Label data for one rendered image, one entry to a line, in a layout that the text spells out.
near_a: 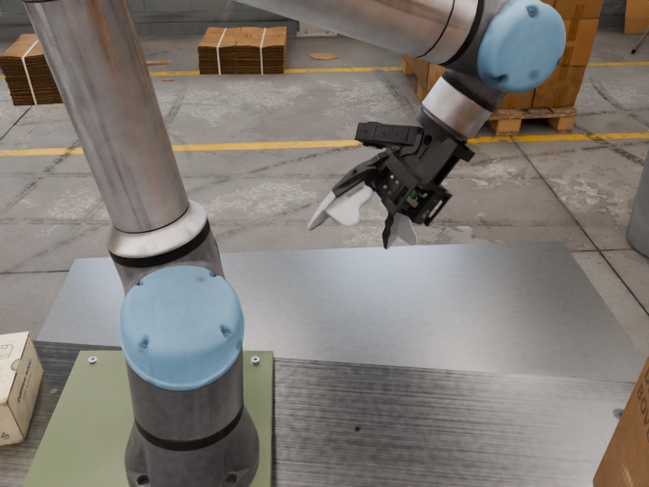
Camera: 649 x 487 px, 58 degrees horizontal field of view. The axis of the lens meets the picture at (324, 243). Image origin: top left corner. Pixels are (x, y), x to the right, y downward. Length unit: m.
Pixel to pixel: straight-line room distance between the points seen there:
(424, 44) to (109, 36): 0.27
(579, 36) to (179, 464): 3.31
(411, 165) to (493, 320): 0.33
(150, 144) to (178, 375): 0.23
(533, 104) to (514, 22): 3.21
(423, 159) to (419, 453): 0.36
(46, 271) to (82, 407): 1.84
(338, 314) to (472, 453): 0.30
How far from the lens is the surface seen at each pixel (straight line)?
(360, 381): 0.83
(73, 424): 0.80
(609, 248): 2.79
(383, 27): 0.48
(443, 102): 0.70
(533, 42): 0.52
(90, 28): 0.57
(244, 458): 0.68
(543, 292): 1.04
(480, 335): 0.93
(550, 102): 3.75
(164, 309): 0.57
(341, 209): 0.72
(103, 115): 0.59
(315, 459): 0.76
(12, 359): 0.86
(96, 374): 0.86
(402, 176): 0.71
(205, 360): 0.55
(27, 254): 2.77
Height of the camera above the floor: 1.45
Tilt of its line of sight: 35 degrees down
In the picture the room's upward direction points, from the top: straight up
